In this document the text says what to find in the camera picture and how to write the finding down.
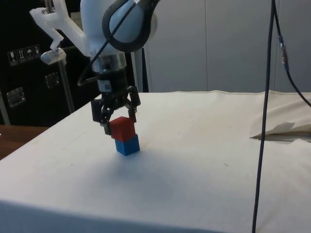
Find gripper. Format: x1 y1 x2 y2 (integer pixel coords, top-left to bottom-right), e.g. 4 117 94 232
91 68 142 136

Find red cube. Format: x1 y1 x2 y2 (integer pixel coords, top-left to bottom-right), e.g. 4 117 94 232
109 116 137 142

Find blue cube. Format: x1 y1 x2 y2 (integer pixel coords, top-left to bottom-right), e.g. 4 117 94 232
114 133 141 156

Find black cabinet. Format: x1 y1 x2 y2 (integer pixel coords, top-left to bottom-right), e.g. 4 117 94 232
0 0 149 127

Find pale lockers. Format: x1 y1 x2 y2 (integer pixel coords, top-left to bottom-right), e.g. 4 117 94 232
132 0 311 94

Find black cable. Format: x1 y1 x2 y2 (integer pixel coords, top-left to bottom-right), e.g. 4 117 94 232
77 0 142 86
273 0 311 107
251 0 276 233

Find white plastic bracket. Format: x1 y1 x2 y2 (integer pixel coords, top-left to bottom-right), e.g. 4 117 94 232
29 0 91 58

